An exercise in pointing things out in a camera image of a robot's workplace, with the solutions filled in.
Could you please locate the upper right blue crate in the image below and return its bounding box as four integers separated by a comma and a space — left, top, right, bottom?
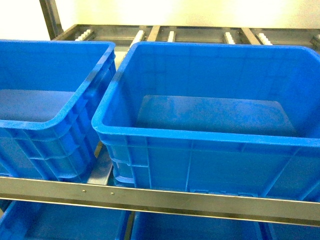
91, 42, 320, 202

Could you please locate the blue crate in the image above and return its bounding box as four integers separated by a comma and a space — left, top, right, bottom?
131, 212, 267, 240
91, 42, 320, 202
0, 201, 130, 240
264, 223, 320, 240
0, 39, 116, 183

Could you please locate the steel shelf rack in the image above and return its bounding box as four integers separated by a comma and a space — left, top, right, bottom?
0, 0, 320, 240

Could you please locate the lower middle blue crate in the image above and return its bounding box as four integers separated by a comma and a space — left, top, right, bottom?
131, 212, 267, 240

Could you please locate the upper left blue crate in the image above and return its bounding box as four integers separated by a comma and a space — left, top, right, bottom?
0, 39, 116, 183

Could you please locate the lower right blue crate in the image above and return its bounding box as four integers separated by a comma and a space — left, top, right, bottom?
264, 223, 320, 240

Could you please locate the lower left blue crate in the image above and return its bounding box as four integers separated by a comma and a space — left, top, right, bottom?
0, 201, 130, 240

